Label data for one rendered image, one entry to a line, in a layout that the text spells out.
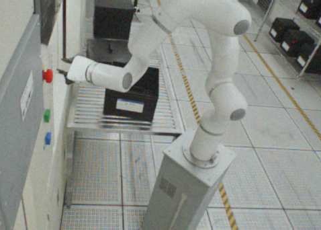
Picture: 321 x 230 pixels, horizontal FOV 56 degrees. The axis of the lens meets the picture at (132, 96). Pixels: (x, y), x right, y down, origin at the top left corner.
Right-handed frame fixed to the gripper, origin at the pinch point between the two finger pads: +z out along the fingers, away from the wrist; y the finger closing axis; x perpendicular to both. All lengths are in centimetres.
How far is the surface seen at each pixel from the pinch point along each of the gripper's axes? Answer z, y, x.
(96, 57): 32, 24, -52
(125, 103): -5.5, -0.4, -44.3
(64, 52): 28.2, 13.6, -22.8
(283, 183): -79, -2, -192
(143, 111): -13, -1, -52
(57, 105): 15.9, -14.4, -21.4
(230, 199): -50, -28, -156
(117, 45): 32, 40, -67
